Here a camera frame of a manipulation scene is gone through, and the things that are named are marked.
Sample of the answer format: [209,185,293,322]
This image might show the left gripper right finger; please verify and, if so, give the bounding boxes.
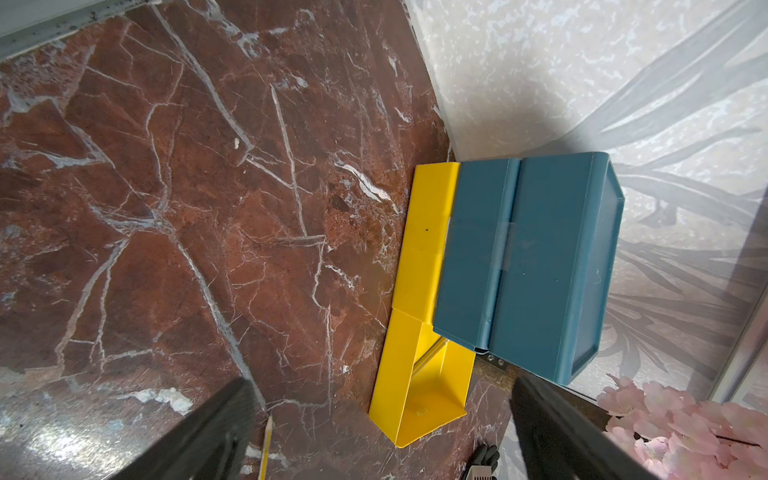
[510,375,654,479]

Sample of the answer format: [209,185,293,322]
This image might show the teal drawer cabinet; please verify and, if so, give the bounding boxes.
[433,152,624,385]

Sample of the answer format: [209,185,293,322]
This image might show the pink blossom artificial tree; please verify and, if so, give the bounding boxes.
[473,353,768,480]

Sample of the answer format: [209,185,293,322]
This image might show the yellow bottom drawer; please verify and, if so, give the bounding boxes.
[369,162,475,448]

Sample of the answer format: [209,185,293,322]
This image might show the yellow pencil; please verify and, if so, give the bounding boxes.
[412,337,448,376]
[258,415,274,480]

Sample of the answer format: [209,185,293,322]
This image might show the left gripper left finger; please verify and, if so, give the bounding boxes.
[113,378,256,479]

